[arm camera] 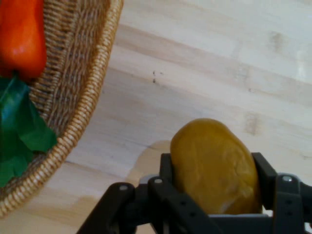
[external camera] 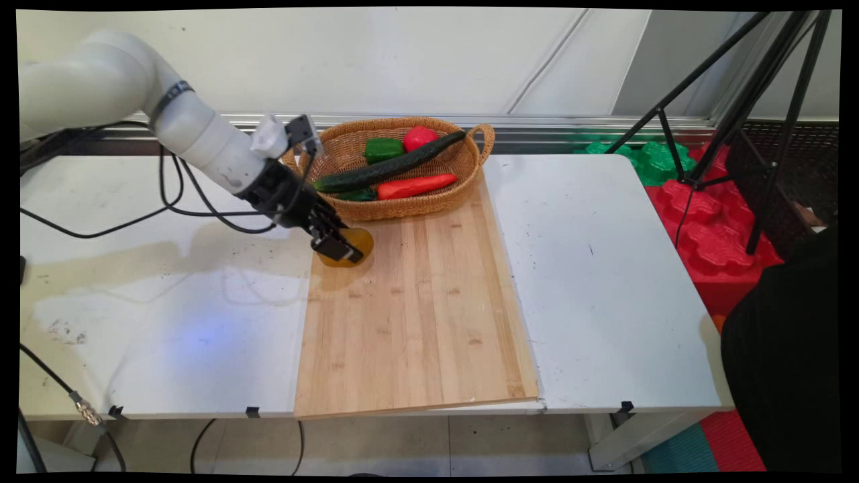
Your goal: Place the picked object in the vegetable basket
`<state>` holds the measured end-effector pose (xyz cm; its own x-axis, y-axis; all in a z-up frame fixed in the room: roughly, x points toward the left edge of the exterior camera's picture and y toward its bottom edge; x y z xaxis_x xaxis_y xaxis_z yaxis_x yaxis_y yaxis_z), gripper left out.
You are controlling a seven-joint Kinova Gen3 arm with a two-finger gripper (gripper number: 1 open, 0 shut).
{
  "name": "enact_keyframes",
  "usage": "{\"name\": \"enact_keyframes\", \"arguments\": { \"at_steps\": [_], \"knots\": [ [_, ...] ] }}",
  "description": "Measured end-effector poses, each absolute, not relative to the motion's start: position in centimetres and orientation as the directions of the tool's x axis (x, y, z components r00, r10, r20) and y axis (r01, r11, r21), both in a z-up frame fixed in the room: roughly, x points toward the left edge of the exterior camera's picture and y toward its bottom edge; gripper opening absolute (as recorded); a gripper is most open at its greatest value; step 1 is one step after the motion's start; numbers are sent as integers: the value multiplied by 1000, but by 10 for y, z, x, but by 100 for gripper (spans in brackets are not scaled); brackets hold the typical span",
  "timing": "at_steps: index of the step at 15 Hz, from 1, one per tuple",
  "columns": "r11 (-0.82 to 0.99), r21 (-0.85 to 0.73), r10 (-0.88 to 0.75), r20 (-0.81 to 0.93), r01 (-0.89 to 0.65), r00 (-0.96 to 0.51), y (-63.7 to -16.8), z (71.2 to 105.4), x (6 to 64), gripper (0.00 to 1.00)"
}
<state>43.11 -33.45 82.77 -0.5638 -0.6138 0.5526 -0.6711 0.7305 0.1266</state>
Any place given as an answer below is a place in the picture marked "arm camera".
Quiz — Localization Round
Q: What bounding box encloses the woven wicker basket with handles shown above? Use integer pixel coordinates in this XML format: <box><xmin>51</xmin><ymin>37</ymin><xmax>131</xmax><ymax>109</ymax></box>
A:
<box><xmin>0</xmin><ymin>0</ymin><xmax>125</xmax><ymax>219</ymax></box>

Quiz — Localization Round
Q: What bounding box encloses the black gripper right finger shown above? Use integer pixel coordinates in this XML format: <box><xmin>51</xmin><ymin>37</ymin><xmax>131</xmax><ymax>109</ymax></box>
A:
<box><xmin>252</xmin><ymin>152</ymin><xmax>312</xmax><ymax>234</ymax></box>

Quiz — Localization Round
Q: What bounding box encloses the yellow-brown toy potato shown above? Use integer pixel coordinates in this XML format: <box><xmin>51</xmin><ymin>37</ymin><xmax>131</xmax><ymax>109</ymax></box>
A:
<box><xmin>170</xmin><ymin>117</ymin><xmax>263</xmax><ymax>215</ymax></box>

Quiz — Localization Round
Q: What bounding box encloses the orange toy carrot with leaves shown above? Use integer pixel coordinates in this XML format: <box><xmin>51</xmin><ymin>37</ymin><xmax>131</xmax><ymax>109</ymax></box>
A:
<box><xmin>0</xmin><ymin>0</ymin><xmax>59</xmax><ymax>189</ymax></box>

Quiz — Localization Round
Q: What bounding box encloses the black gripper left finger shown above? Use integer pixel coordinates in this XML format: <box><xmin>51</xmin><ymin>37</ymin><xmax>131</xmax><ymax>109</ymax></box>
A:
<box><xmin>77</xmin><ymin>153</ymin><xmax>217</xmax><ymax>234</ymax></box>

